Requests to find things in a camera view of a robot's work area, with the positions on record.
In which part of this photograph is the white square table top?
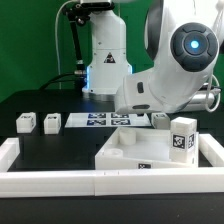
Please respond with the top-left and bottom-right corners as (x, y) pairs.
(95, 127), (198, 170)

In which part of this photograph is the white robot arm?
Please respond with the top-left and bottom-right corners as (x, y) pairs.
(80, 0), (224, 114)

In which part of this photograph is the white marker sheet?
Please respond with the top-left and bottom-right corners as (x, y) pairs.
(65, 112), (151, 128)

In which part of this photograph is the white U-shaped fence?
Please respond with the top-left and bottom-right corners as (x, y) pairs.
(0, 138), (224, 198)

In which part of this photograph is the black cable bundle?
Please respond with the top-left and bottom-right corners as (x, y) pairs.
(39, 19), (88, 92)

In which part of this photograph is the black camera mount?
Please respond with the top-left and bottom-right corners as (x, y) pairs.
(62, 0), (114, 26)

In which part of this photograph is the white cable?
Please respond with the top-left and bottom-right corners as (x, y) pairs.
(54, 0), (78, 90)

